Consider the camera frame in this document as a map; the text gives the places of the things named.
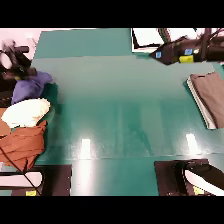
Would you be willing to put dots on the purple garment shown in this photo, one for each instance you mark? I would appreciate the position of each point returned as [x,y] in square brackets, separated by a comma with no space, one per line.
[30,87]

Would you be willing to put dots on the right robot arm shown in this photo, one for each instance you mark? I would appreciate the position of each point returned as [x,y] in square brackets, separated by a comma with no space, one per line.
[206,180]

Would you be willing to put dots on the orange-brown garment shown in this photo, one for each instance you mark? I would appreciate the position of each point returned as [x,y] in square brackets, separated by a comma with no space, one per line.
[23,143]

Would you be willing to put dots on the brown folded garment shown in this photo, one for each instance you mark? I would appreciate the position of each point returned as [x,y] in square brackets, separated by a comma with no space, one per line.
[213,96]

